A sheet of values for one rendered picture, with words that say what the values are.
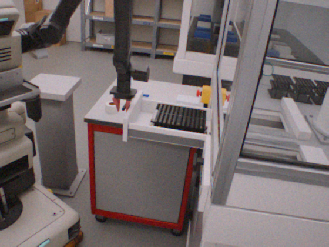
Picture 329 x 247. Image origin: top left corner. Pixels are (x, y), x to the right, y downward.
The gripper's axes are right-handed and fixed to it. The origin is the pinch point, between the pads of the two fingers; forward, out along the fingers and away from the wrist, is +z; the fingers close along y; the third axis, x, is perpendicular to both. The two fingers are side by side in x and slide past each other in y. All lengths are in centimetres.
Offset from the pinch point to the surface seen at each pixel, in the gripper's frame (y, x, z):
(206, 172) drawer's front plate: 36, -37, -4
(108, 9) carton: -122, 370, 23
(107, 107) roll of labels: -13.0, 21.0, 11.0
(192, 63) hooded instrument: 26, 83, 1
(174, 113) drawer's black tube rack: 21.8, 3.7, -0.2
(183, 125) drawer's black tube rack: 26.1, -5.6, -0.4
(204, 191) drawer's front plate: 36, -43, -1
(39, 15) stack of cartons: -242, 368, 45
